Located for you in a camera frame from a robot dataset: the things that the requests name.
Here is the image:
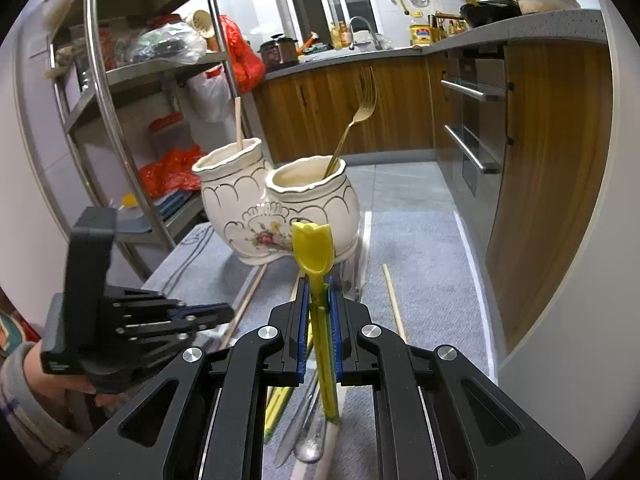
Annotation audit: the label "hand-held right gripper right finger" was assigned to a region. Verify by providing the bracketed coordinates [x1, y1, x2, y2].
[327, 282, 586, 480]

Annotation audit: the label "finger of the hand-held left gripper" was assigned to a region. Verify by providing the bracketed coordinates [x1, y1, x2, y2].
[117, 325, 222, 359]
[105, 287, 235, 330]

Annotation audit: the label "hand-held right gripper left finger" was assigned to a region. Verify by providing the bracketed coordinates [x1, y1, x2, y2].
[59, 287, 311, 480]

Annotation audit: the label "yellow green plastic utensil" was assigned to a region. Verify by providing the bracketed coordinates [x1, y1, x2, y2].
[270, 386, 292, 433]

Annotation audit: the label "yellow plastic spoon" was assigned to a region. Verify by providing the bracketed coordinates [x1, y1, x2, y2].
[291, 221, 342, 423]

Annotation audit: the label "metal spoon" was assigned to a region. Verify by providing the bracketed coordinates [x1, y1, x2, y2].
[294, 385, 328, 464]

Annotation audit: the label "white ceramic utensil holder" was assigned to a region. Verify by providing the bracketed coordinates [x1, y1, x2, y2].
[192, 137, 361, 267]

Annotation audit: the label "person's left forearm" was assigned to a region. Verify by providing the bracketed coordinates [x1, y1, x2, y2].
[0, 310, 96, 467]

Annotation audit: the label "person's left hand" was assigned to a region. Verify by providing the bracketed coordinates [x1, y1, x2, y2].
[24, 344, 120, 409]

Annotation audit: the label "yellow-cap plastic bottle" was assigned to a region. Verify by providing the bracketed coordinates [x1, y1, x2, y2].
[111, 194, 153, 235]

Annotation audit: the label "metal table knife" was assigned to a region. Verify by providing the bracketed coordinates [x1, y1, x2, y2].
[274, 385, 313, 468]

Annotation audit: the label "grey mat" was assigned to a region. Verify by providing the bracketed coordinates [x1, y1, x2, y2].
[142, 210, 496, 480]

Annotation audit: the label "red plastic bag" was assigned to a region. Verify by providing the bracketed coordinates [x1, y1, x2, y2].
[138, 146, 207, 200]
[218, 15, 267, 93]

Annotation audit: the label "red-lid plastic container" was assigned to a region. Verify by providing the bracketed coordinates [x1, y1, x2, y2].
[149, 114, 195, 160]

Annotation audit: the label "metal shelf rack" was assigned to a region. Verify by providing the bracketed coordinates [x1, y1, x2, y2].
[47, 0, 241, 281]

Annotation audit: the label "white plastic bag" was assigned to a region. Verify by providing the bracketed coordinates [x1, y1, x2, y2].
[189, 66, 232, 122]

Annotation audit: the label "gold metal fork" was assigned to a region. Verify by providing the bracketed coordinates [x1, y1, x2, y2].
[324, 67, 377, 178]

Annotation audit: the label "clear plastic bag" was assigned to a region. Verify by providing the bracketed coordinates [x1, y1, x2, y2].
[125, 24, 208, 67]

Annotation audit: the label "wooden kitchen cabinets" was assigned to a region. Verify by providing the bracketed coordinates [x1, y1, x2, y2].
[250, 40, 613, 356]

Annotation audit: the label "built-in steel oven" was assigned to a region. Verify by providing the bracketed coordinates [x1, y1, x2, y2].
[440, 50, 508, 198]

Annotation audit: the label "beige plastic colander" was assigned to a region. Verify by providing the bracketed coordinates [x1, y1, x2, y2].
[186, 9, 219, 41]

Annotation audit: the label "dark electric cooker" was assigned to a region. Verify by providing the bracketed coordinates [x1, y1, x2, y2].
[258, 34, 301, 72]

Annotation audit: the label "chrome kitchen faucet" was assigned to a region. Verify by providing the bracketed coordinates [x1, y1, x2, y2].
[347, 16, 381, 51]

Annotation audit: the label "yellow cooking oil bottle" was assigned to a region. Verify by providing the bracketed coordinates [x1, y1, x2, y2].
[409, 15, 435, 47]

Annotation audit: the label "black wok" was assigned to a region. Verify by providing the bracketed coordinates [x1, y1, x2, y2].
[459, 0, 521, 28]

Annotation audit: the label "grey kitchen countertop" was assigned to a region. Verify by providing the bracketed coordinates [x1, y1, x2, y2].
[264, 9, 608, 81]

